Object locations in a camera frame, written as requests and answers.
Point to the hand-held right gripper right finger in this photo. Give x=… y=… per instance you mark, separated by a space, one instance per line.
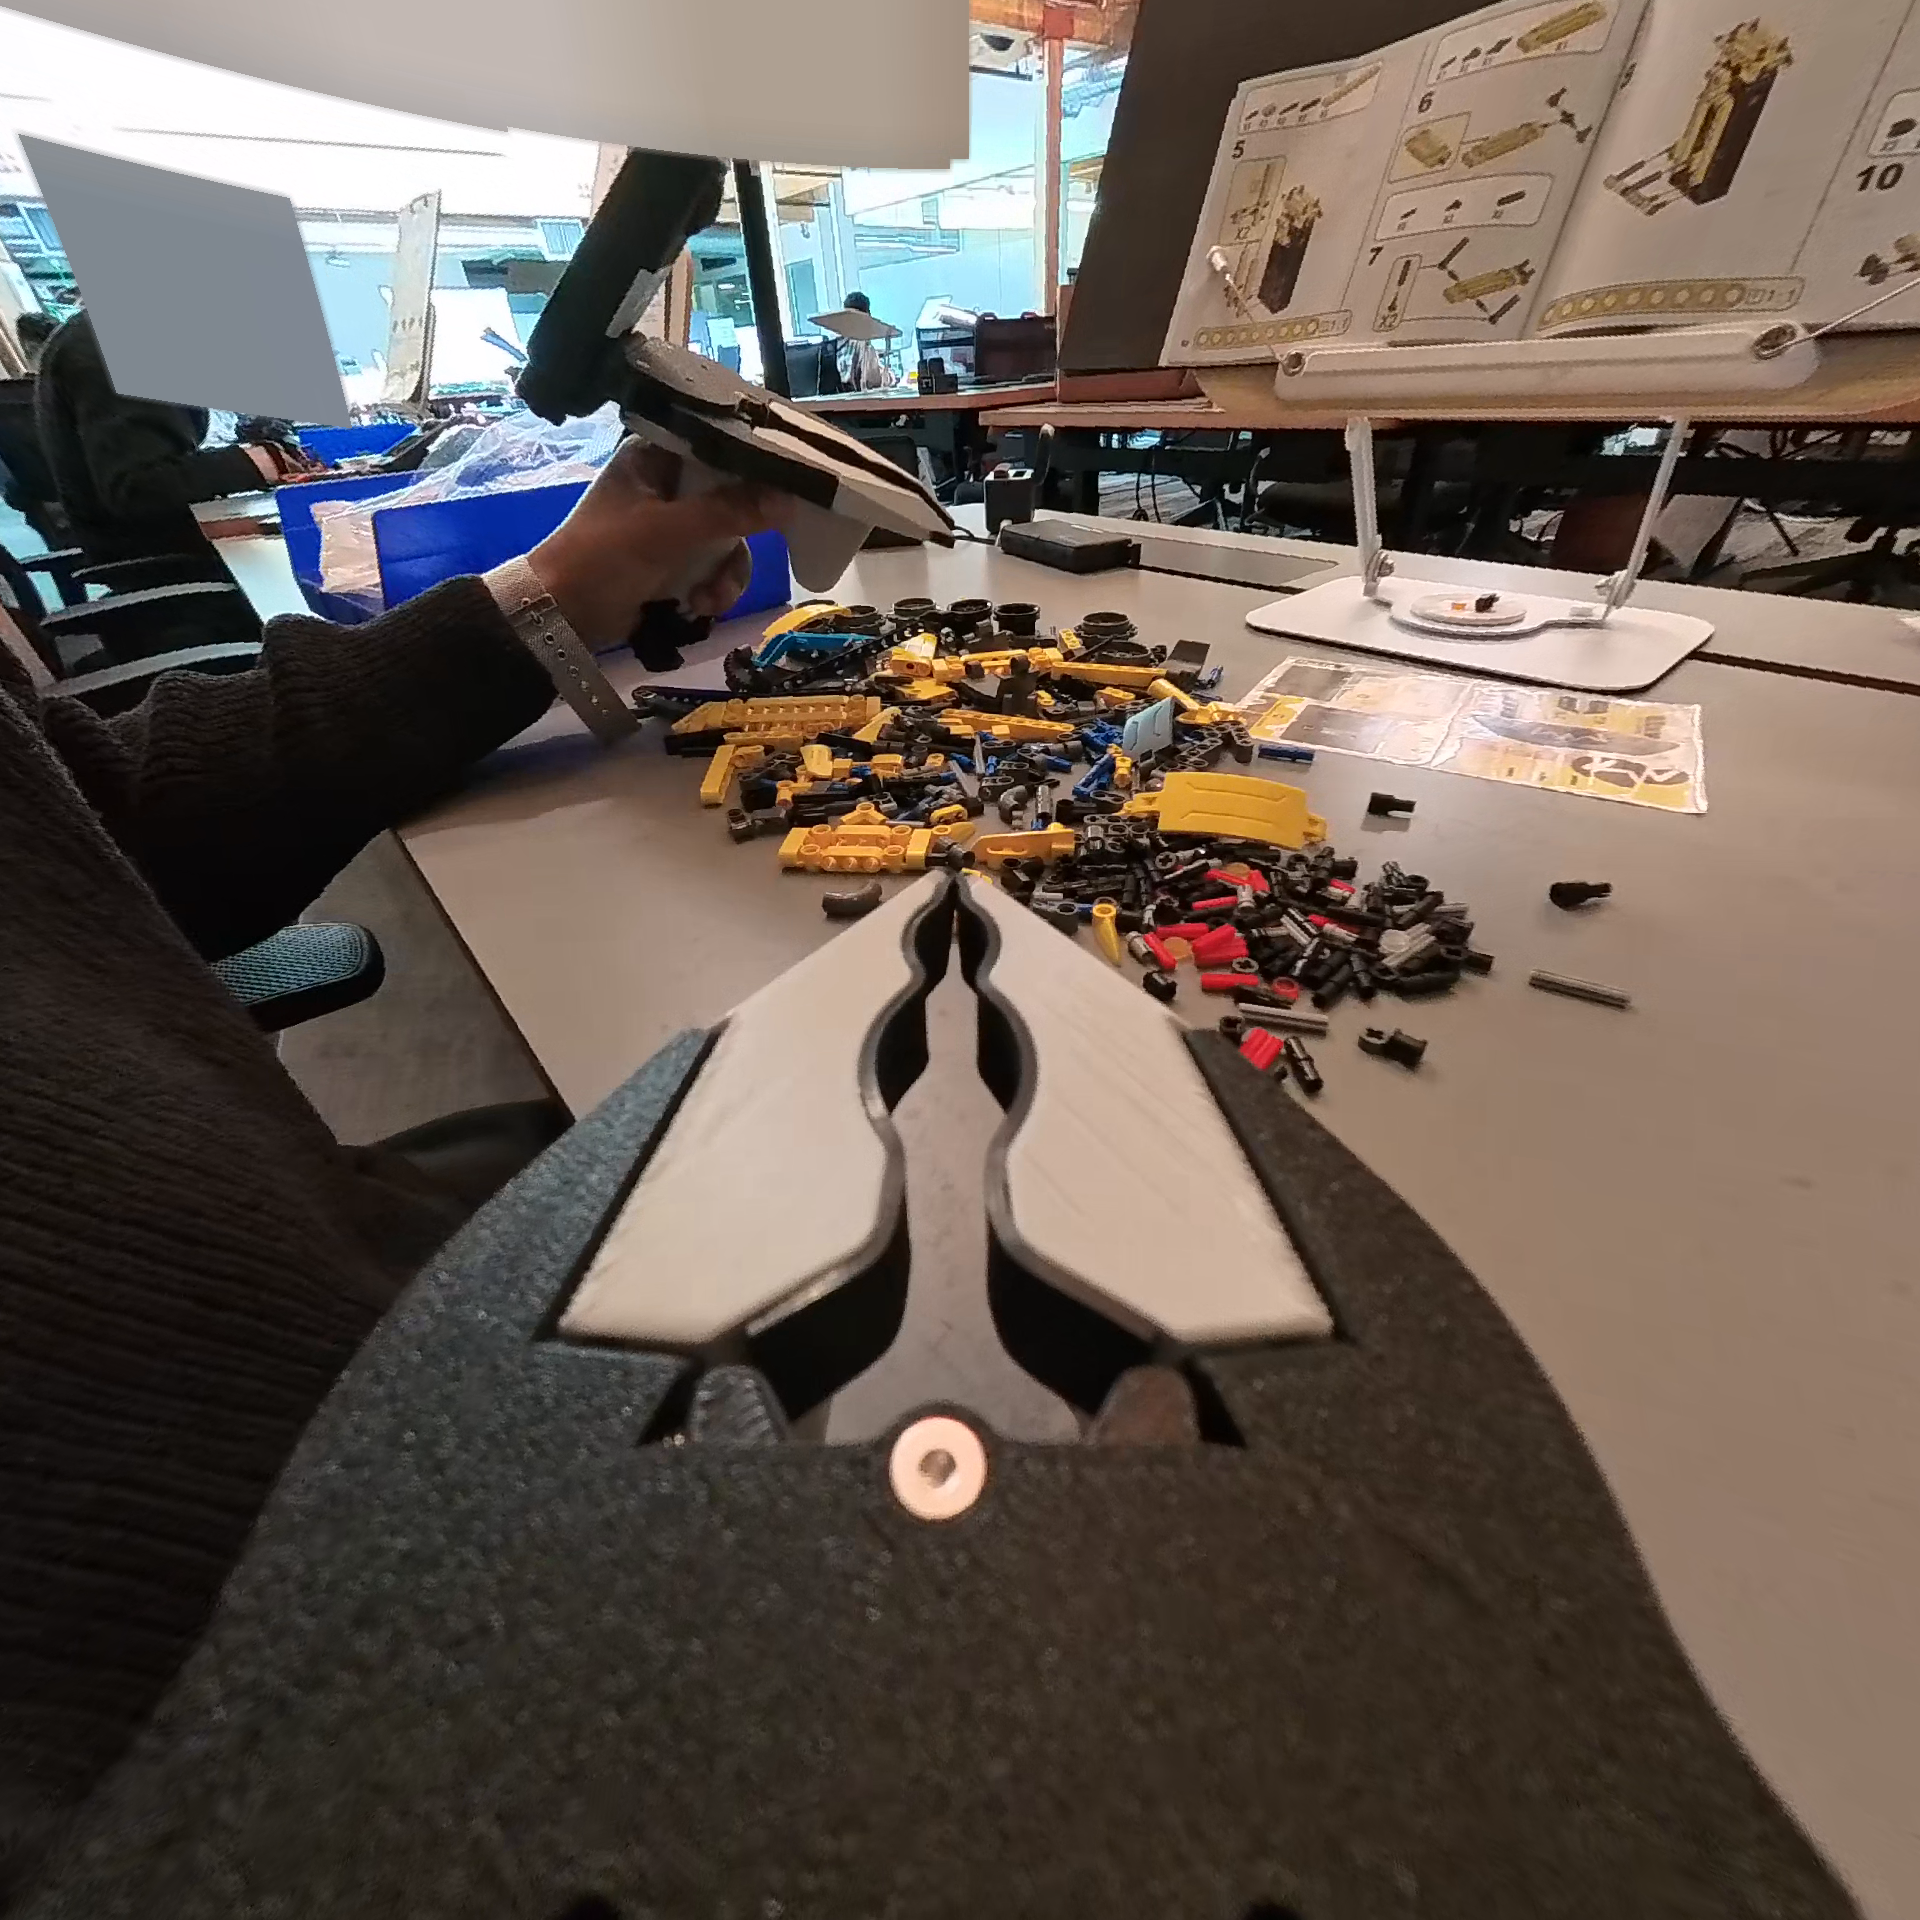
x=1156 y=1184

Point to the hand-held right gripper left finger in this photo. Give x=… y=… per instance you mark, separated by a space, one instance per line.
x=734 y=1184

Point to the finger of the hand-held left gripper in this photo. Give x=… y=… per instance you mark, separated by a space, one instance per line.
x=863 y=469
x=841 y=493

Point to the yellow holed connector assembly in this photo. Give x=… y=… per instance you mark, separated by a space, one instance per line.
x=870 y=848

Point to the yellow curved panel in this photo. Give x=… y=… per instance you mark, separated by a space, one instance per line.
x=1229 y=807

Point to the grey curved elbow piece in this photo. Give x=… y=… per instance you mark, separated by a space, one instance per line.
x=848 y=904

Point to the person's left forearm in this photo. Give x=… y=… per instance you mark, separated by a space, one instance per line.
x=346 y=722

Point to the person's left hand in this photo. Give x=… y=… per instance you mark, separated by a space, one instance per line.
x=614 y=543

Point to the small black box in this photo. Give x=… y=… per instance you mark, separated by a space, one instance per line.
x=1010 y=497

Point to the teal openwork blade piece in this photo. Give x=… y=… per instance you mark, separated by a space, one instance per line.
x=816 y=642

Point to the cardboard sheet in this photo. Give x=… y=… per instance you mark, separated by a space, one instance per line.
x=414 y=299

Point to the clear plastic bag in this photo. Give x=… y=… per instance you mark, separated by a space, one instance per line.
x=509 y=450

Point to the flat black adapter box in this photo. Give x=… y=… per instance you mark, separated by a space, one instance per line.
x=1068 y=544

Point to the long yellow holed beam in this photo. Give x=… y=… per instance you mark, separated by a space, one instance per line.
x=772 y=715

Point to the pile of mixed building pieces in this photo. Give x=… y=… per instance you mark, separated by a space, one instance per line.
x=841 y=766

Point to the pile of black red pins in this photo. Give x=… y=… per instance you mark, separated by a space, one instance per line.
x=1348 y=947

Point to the blue plastic bin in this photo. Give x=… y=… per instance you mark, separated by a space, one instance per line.
x=437 y=565
x=300 y=547

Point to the dark grey slanted panel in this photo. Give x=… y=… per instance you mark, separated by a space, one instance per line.
x=1156 y=736

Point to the grey axle rod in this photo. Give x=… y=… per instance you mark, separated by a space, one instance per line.
x=1580 y=989

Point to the black chair armrest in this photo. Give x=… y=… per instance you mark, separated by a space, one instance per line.
x=309 y=959

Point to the yellow grey sticker sheet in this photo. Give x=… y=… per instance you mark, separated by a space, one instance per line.
x=1478 y=736

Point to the black office chair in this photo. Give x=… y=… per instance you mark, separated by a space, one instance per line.
x=149 y=615

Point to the book stand with white base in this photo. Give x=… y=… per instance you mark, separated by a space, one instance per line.
x=1530 y=639

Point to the open instruction booklet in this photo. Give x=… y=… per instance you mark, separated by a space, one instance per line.
x=1499 y=194

